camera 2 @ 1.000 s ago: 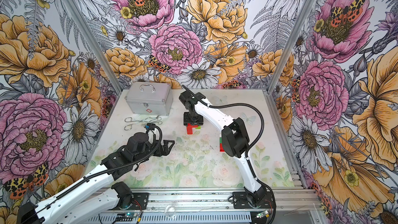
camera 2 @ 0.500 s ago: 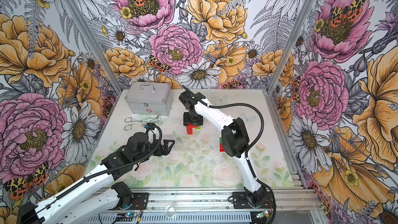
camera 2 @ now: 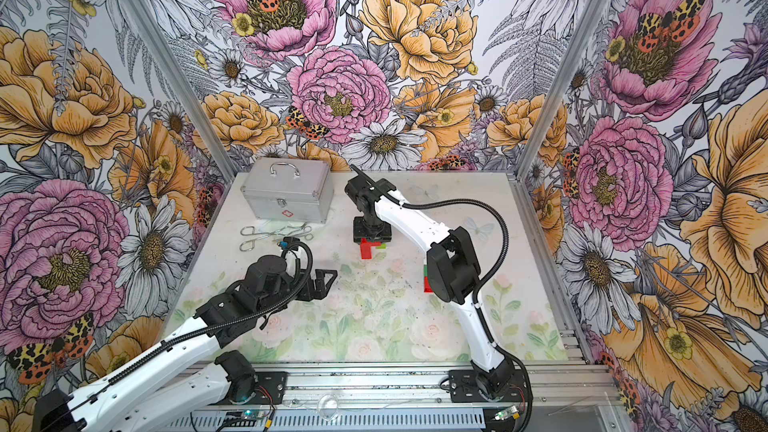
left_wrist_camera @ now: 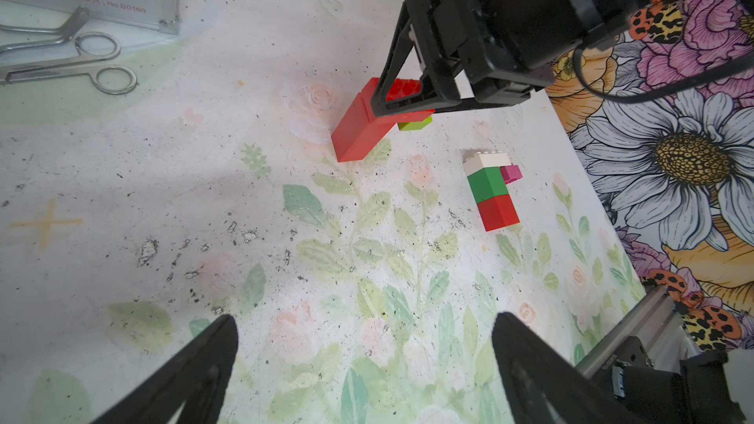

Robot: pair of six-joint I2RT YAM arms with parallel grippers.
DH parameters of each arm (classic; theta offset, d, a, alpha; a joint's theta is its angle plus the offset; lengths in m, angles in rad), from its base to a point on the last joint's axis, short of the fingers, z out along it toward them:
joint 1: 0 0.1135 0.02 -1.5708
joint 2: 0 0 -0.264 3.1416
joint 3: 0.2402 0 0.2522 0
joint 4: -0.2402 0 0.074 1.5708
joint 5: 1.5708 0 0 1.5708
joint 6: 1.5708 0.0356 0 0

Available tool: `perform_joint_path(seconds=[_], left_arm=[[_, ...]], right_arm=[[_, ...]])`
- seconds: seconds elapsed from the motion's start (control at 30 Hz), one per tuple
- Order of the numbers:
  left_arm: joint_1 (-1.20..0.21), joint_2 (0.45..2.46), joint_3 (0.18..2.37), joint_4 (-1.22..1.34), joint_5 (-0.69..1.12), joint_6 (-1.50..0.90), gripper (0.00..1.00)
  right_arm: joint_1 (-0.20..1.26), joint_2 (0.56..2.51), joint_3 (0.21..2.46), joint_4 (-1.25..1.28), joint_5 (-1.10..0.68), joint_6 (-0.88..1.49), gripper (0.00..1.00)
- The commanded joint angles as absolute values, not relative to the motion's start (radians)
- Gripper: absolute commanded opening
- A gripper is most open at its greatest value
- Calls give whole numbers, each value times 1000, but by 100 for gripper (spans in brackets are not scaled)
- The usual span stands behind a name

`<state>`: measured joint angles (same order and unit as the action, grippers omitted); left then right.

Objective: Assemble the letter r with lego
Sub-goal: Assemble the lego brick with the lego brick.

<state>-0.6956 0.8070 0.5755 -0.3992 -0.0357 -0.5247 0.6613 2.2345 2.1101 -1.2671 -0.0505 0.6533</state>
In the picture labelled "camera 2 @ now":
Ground long red lego brick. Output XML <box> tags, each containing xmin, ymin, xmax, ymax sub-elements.
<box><xmin>359</xmin><ymin>239</ymin><xmax>385</xmax><ymax>252</ymax></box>

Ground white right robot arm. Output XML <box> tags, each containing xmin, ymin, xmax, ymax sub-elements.
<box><xmin>344</xmin><ymin>167</ymin><xmax>515</xmax><ymax>400</ymax></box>

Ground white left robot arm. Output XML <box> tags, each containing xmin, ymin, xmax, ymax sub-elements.
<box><xmin>32</xmin><ymin>237</ymin><xmax>338</xmax><ymax>431</ymax></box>

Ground steel forceps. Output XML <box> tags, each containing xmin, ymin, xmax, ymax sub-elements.
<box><xmin>238</xmin><ymin>231</ymin><xmax>314</xmax><ymax>253</ymax></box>

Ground steel surgical scissors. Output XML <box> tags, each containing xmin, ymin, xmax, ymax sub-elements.
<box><xmin>240</xmin><ymin>224</ymin><xmax>313</xmax><ymax>237</ymax></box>

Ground silver metal case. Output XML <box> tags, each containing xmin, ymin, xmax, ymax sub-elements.
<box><xmin>240</xmin><ymin>157</ymin><xmax>334</xmax><ymax>223</ymax></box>

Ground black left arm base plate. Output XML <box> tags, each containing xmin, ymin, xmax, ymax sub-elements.
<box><xmin>227</xmin><ymin>371</ymin><xmax>288</xmax><ymax>405</ymax></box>

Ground white vented cable duct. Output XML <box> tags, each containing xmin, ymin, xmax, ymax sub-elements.
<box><xmin>161</xmin><ymin>408</ymin><xmax>486</xmax><ymax>431</ymax></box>

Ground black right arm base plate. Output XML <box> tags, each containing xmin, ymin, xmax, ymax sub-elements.
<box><xmin>444</xmin><ymin>369</ymin><xmax>532</xmax><ymax>404</ymax></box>

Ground aluminium frame post left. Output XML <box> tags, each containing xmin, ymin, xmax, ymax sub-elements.
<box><xmin>118</xmin><ymin>0</ymin><xmax>238</xmax><ymax>183</ymax></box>

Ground aluminium frame post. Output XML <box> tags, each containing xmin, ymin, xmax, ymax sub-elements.
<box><xmin>515</xmin><ymin>0</ymin><xmax>611</xmax><ymax>181</ymax></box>
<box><xmin>118</xmin><ymin>0</ymin><xmax>238</xmax><ymax>183</ymax></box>

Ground aluminium front rail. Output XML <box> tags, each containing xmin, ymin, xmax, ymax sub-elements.
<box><xmin>253</xmin><ymin>361</ymin><xmax>619</xmax><ymax>408</ymax></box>

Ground aluminium frame post right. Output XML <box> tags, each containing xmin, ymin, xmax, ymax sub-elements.
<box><xmin>515</xmin><ymin>0</ymin><xmax>611</xmax><ymax>181</ymax></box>

